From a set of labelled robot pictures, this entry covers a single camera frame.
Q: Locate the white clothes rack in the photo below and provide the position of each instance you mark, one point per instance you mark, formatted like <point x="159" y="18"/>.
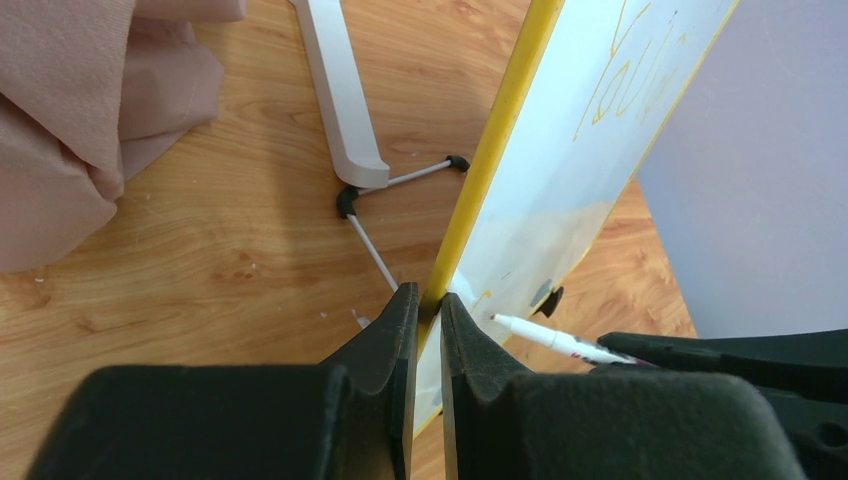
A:
<point x="348" y="128"/>

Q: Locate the pink cloth garment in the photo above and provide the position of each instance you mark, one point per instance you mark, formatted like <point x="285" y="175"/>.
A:
<point x="92" y="92"/>

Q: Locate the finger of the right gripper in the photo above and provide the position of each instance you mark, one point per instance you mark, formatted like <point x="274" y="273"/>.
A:
<point x="817" y="430"/>
<point x="812" y="365"/>

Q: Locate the white marker pen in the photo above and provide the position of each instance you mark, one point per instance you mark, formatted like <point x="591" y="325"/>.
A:
<point x="564" y="343"/>

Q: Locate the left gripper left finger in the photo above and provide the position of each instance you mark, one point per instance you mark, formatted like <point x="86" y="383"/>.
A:
<point x="349" y="416"/>

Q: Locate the yellow framed whiteboard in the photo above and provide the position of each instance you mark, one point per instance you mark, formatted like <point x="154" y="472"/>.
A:
<point x="587" y="90"/>

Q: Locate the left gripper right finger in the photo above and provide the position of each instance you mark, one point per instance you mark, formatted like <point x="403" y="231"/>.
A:
<point x="504" y="421"/>

